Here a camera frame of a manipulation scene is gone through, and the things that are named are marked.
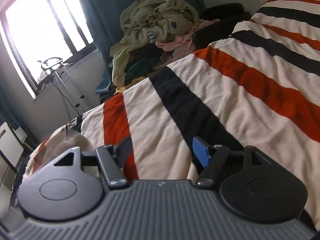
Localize pink garment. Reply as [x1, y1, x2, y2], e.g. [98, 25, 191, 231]
[156, 19, 220, 52]

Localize white black chair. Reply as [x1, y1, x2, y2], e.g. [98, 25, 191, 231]
[1, 122, 24, 172]

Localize teal curtain right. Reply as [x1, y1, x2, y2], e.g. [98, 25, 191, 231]
[80, 0, 204, 94]

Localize green garment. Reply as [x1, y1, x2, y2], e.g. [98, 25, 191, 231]
[125, 60, 153, 82]

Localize garment steamer stand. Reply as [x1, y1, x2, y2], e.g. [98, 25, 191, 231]
[37, 57, 93, 119]

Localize striped bed blanket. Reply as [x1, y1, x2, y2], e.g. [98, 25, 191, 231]
[57, 0, 319, 228]

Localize white sweatpants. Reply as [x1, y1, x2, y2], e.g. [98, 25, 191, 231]
[22, 128, 95, 182]

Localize black armchair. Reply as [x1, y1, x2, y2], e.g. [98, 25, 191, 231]
[192, 3, 252, 50]

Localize window with dark frame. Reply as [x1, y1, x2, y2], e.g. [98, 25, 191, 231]
[1, 0, 96, 98]

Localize yellow towel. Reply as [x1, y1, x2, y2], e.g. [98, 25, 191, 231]
[114, 76, 146, 95]

